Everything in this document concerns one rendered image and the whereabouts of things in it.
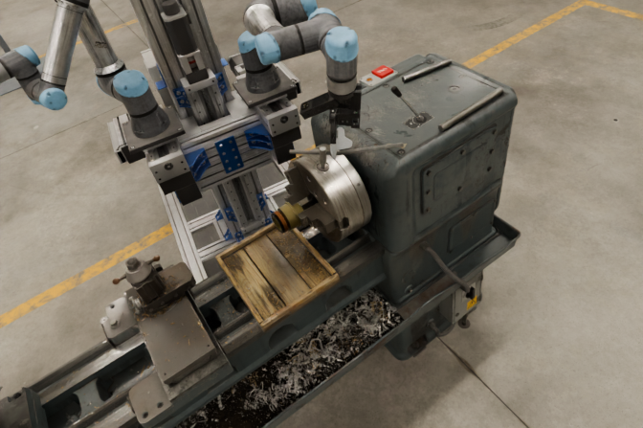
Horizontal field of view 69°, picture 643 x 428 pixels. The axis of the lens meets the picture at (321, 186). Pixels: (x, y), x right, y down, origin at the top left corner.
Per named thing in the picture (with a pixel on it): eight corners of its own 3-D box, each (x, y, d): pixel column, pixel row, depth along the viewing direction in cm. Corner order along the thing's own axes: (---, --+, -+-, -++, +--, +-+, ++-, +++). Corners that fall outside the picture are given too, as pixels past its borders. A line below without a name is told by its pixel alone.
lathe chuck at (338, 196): (311, 187, 179) (306, 130, 154) (362, 244, 163) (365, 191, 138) (291, 198, 176) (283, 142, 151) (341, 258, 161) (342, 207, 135)
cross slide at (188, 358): (169, 265, 166) (165, 258, 162) (219, 355, 138) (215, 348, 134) (125, 291, 160) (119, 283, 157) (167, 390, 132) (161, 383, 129)
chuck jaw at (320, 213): (324, 196, 153) (345, 214, 145) (326, 207, 156) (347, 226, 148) (297, 213, 149) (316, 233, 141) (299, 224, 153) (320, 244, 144)
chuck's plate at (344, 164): (319, 182, 180) (315, 125, 155) (369, 239, 165) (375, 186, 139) (311, 187, 179) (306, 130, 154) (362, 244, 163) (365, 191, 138)
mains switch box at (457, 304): (465, 306, 238) (477, 194, 182) (491, 330, 227) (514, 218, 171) (415, 346, 227) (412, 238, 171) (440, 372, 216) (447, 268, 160)
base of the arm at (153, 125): (130, 124, 193) (120, 104, 186) (166, 111, 196) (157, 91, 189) (136, 143, 182) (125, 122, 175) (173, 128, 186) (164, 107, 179)
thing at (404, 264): (424, 244, 271) (425, 123, 212) (489, 299, 240) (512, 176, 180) (342, 302, 251) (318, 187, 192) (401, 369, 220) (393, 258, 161)
